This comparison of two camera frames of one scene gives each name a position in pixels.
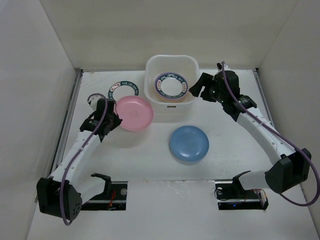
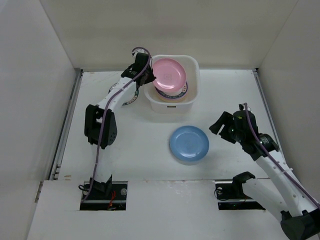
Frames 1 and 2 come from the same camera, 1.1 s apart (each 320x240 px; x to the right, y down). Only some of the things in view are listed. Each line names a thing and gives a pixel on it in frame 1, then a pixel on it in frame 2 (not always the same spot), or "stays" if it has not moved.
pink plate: (136, 112) -> (170, 75)
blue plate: (189, 143) stays
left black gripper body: (115, 120) -> (150, 76)
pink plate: (174, 99) stays
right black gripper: (203, 86) -> (225, 128)
